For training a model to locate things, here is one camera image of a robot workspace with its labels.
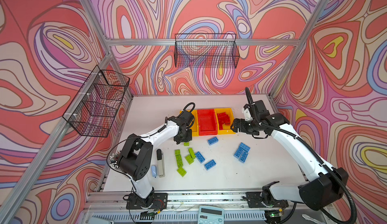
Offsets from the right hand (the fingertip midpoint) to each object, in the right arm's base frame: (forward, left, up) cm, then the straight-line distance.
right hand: (239, 131), depth 79 cm
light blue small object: (-14, +46, -14) cm, 51 cm away
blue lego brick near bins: (+4, +13, -16) cm, 21 cm away
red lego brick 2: (+18, +2, -14) cm, 23 cm away
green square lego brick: (-7, +28, -16) cm, 33 cm away
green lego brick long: (-7, +34, -16) cm, 38 cm away
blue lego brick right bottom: (-7, -4, -17) cm, 19 cm away
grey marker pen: (-8, +43, -12) cm, 46 cm away
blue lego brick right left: (-4, -2, -16) cm, 17 cm away
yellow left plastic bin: (+9, +24, -12) cm, 28 cm away
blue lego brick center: (-6, +21, -16) cm, 28 cm away
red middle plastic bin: (+18, +15, -17) cm, 29 cm away
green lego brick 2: (-1, +29, -11) cm, 31 cm away
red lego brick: (+18, +6, -12) cm, 22 cm away
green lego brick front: (-14, +32, -16) cm, 38 cm away
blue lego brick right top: (-1, -6, -16) cm, 18 cm away
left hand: (+4, +27, -12) cm, 30 cm away
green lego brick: (-4, +26, -16) cm, 31 cm away
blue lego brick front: (-11, +16, -17) cm, 25 cm away
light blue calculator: (-35, +19, -15) cm, 42 cm away
